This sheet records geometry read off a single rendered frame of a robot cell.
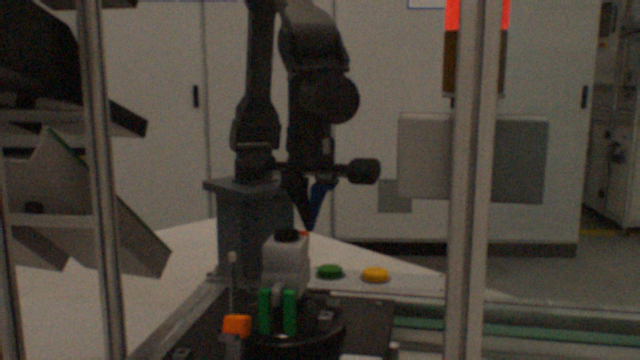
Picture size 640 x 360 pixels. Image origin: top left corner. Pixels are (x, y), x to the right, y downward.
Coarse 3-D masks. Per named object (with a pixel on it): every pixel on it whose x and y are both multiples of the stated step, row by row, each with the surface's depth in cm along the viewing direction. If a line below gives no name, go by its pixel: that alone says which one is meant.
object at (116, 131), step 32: (0, 0) 54; (0, 32) 54; (32, 32) 57; (64, 32) 61; (0, 64) 54; (32, 64) 57; (64, 64) 61; (0, 96) 65; (32, 96) 63; (64, 96) 62; (64, 128) 76; (128, 128) 72
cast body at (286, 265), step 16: (272, 240) 66; (288, 240) 65; (304, 240) 66; (272, 256) 65; (288, 256) 64; (304, 256) 66; (272, 272) 65; (288, 272) 65; (304, 272) 67; (272, 288) 63; (288, 288) 64; (304, 288) 67; (272, 304) 63
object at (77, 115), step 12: (0, 108) 65; (12, 108) 65; (36, 108) 65; (0, 120) 65; (12, 120) 65; (24, 120) 65; (36, 120) 64; (48, 120) 64; (60, 120) 64; (72, 120) 64; (84, 120) 63
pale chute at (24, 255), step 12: (12, 228) 75; (24, 228) 77; (24, 240) 77; (36, 240) 79; (48, 240) 81; (24, 252) 80; (36, 252) 79; (48, 252) 81; (60, 252) 83; (24, 264) 85; (36, 264) 83; (48, 264) 82; (60, 264) 83
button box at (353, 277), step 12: (312, 276) 89; (348, 276) 89; (360, 276) 89; (396, 276) 89; (408, 276) 89; (420, 276) 89; (432, 276) 89; (444, 276) 90; (408, 288) 85; (420, 288) 85; (432, 288) 85; (444, 288) 85
